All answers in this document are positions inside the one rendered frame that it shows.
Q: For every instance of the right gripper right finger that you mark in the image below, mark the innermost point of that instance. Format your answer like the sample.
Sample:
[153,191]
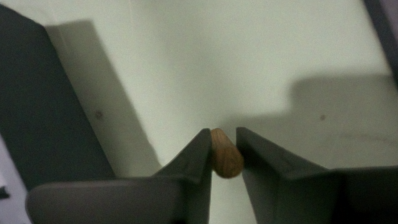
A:
[281,191]

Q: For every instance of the pale grey square plate with hole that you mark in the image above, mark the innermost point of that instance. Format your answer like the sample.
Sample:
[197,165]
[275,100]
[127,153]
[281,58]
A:
[4,187]

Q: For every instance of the wooden peg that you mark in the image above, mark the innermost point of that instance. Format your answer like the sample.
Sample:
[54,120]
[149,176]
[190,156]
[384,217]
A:
[227,161]

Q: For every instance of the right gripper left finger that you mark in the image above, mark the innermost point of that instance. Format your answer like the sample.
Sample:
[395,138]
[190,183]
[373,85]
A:
[163,198]

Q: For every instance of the dark grey open box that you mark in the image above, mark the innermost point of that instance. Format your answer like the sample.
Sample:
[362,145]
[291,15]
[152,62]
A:
[45,133]

